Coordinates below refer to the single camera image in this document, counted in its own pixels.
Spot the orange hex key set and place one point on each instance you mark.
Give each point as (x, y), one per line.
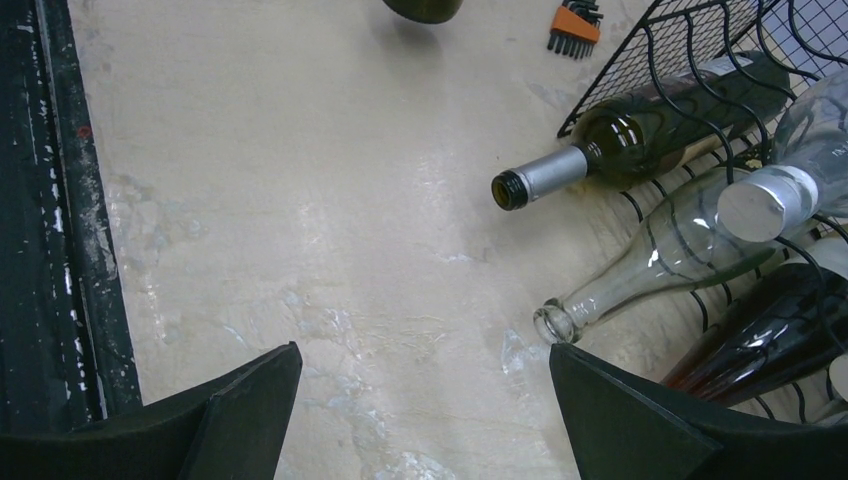
(575, 29)

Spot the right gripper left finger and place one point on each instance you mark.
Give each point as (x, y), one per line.
(231, 427)

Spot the black wire wine rack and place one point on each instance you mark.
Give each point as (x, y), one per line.
(792, 322)

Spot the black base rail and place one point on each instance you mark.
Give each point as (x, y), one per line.
(66, 354)

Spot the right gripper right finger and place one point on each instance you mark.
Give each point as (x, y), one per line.
(622, 426)

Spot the dark green wine bottle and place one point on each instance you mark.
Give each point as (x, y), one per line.
(425, 11)

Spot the red bottle gold cap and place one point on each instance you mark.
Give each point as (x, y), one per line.
(791, 324)

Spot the green bottle silver cap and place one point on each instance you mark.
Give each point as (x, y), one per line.
(648, 131)

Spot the clear glass bottle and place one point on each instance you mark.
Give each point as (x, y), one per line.
(835, 411)
(806, 172)

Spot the clear slim empty bottle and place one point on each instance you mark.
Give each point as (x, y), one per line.
(679, 246)

